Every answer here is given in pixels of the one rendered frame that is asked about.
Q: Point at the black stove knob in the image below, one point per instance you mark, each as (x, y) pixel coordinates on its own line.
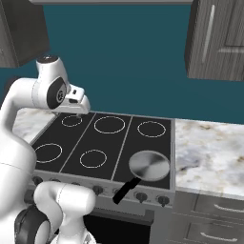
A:
(140, 196)
(37, 180)
(97, 190)
(163, 199)

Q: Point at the black oven door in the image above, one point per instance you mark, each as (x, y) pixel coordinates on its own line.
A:
(127, 232)

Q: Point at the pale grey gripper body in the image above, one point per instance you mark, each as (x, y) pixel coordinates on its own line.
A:
(77, 107)

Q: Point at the dark wood wall cupboard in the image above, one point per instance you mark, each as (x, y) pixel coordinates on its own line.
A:
(19, 31)

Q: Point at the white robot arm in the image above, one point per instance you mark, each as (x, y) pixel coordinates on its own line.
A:
(16, 152)

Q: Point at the grey stove control panel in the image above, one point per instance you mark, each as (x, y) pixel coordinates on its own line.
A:
(152, 195)

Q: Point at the black hob with rings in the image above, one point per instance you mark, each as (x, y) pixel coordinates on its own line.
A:
(105, 146)

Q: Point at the dark wood cupboard door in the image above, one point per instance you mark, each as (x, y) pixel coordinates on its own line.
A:
(236, 28)
(206, 38)

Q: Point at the grey drawer front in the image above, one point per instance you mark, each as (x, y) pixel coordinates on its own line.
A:
(219, 206)
(216, 233)

